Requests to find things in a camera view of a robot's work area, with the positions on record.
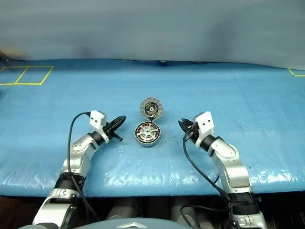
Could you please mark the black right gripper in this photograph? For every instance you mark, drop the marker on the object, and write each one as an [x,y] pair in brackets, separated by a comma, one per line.
[192,132]

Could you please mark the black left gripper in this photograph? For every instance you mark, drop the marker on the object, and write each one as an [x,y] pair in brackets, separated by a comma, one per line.
[110,128]

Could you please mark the round motor housing copper windings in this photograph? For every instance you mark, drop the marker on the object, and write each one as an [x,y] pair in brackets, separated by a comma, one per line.
[136,136]

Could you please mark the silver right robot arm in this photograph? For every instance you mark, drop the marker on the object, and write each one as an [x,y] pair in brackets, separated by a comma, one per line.
[233,171]

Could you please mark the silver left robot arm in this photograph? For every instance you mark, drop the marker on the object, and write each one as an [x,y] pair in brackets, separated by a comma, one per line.
[78,152]

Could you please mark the blue plastic table cover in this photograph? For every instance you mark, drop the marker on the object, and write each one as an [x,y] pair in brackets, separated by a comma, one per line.
[214,152]

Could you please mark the grey robot torso with emblem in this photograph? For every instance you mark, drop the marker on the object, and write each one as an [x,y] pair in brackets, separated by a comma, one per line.
[133,225]

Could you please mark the yellow tape double square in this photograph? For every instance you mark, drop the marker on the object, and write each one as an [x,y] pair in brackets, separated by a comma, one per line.
[22,75]

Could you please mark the yellow tape corner marking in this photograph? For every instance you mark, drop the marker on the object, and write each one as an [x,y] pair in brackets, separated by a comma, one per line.
[295,73]

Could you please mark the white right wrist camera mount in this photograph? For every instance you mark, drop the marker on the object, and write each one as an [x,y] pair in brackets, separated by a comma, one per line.
[205,124]

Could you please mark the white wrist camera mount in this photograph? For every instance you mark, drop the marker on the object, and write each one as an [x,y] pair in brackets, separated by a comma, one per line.
[205,124]
[98,119]

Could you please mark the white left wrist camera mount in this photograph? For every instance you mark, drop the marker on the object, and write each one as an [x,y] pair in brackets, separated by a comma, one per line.
[98,119]

